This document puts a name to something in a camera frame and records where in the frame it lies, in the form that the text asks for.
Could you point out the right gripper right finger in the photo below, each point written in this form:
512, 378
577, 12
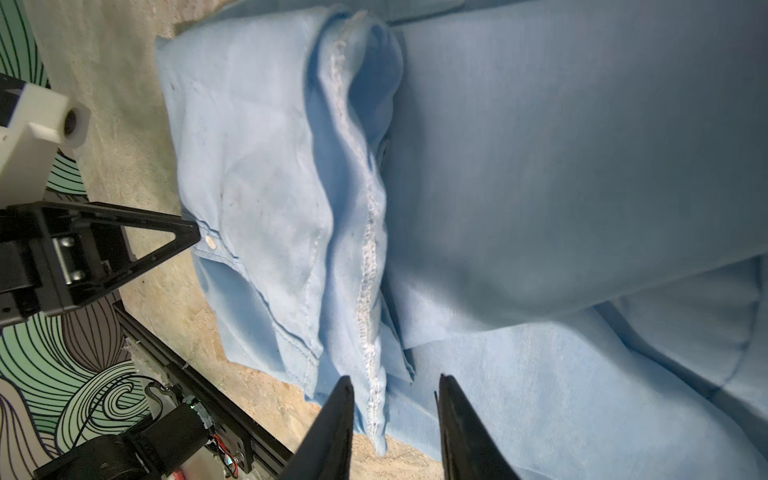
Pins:
468, 452

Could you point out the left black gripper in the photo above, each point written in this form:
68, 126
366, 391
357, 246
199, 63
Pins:
55, 255

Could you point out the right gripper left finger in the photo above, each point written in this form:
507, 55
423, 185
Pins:
325, 452

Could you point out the light blue long sleeve shirt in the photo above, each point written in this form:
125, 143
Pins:
562, 204

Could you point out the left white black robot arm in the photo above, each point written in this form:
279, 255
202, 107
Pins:
149, 453

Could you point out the black front mounting rail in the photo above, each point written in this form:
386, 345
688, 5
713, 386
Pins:
253, 448

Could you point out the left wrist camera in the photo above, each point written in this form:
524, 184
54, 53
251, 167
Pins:
35, 123

